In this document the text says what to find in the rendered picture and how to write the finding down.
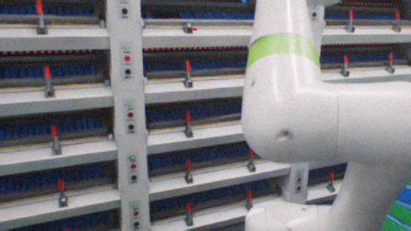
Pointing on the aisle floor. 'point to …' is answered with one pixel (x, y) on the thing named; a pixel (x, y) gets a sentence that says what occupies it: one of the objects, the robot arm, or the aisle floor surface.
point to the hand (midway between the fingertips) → (255, 1)
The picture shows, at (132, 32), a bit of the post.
